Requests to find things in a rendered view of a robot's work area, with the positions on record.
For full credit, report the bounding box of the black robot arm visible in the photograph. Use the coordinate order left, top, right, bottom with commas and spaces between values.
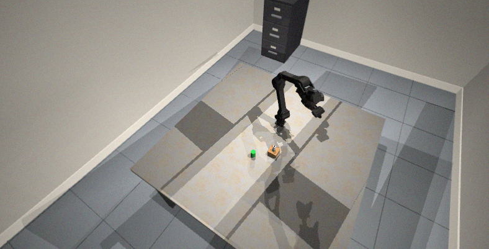
272, 71, 324, 127

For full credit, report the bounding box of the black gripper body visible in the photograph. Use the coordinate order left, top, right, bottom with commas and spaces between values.
301, 100, 325, 117

